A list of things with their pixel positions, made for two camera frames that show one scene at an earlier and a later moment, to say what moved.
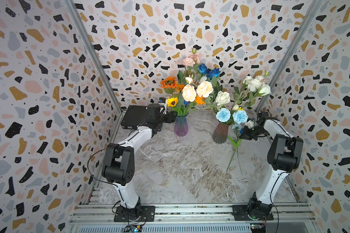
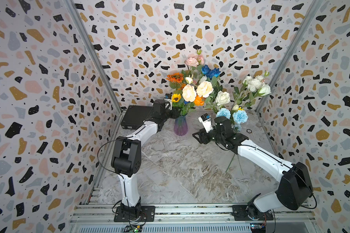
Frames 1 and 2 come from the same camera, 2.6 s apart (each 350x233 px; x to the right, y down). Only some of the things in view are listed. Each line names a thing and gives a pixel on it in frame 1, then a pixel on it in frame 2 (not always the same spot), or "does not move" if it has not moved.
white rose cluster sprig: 253,87 does not move
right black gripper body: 250,134 to 213,136
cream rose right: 204,89 does not move
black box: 133,117 does not move
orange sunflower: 169,82 to 177,77
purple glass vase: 181,127 does not move
